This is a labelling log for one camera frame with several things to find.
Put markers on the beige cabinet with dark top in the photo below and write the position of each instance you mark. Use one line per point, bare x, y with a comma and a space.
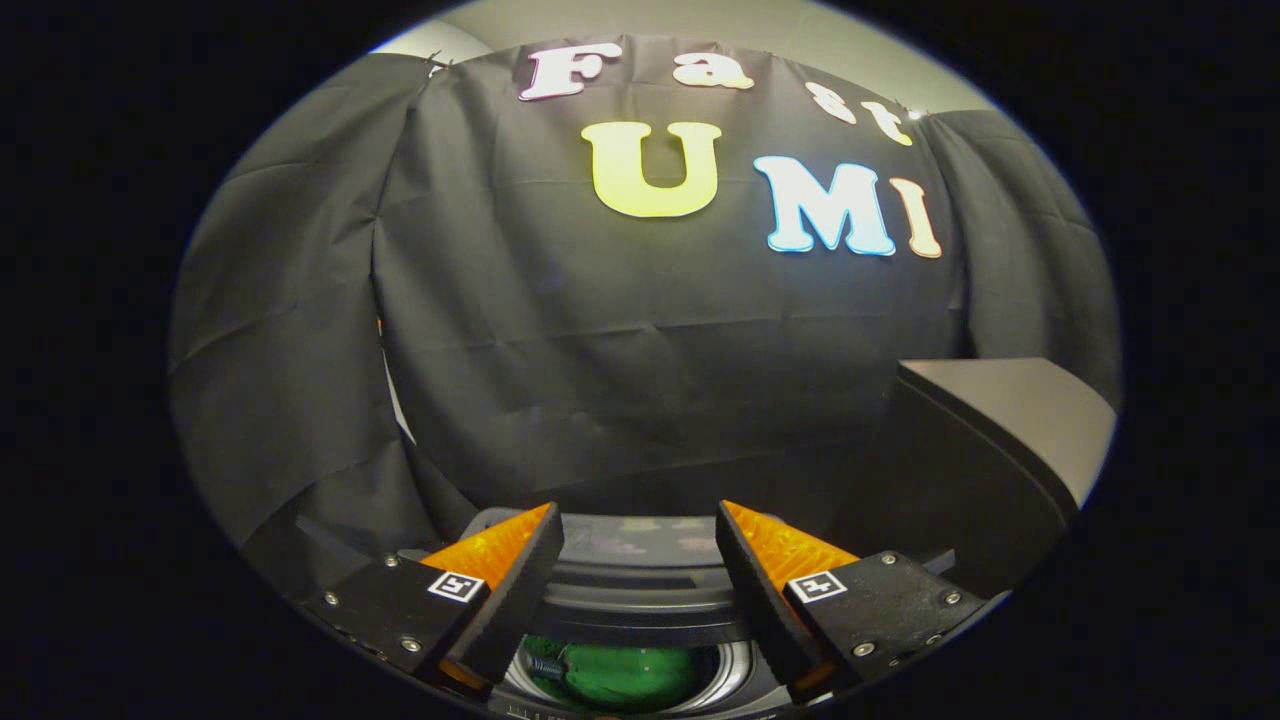
1000, 410

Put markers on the green polo shirt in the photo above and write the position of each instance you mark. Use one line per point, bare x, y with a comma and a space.
630, 675

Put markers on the black backdrop cloth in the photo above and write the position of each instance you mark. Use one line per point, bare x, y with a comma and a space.
600, 350

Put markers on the grey washing machine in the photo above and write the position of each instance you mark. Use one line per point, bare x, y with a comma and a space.
735, 675

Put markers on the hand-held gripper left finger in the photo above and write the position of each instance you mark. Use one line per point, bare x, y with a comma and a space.
515, 600

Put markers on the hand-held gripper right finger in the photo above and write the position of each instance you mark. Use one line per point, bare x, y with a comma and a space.
765, 590

